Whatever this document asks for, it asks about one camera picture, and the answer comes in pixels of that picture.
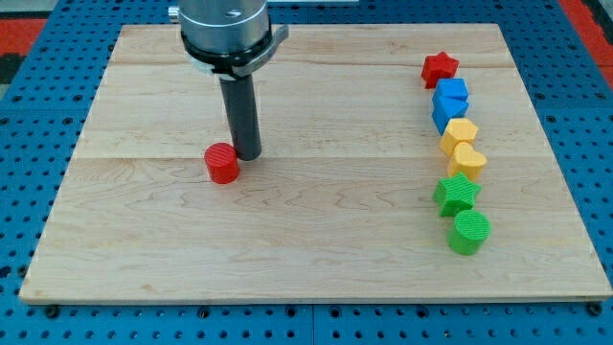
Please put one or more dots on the red cylinder block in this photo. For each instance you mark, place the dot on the red cylinder block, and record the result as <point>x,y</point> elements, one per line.
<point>222,163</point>

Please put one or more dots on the light wooden board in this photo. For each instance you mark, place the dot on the light wooden board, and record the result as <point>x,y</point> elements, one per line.
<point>339,206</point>

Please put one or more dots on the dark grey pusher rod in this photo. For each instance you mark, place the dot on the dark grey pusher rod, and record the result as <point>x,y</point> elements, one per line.
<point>242,115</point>

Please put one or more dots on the green star block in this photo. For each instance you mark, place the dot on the green star block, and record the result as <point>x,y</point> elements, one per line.
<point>455,194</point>

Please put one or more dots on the blue triangle block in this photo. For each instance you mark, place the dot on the blue triangle block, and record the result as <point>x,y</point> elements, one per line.
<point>445,109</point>

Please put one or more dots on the yellow hexagon block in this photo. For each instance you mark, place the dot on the yellow hexagon block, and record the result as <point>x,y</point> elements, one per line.
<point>457,130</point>

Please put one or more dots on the yellow heart block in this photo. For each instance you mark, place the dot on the yellow heart block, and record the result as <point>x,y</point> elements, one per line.
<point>465,159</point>

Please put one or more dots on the red star block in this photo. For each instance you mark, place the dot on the red star block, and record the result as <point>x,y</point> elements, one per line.
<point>436,67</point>

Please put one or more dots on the blue cube block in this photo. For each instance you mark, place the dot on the blue cube block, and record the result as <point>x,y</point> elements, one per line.
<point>454,89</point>

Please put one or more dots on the green cylinder block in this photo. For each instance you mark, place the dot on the green cylinder block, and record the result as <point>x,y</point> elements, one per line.
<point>468,232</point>

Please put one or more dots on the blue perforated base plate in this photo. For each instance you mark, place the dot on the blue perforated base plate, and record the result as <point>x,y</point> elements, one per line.
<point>46,105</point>

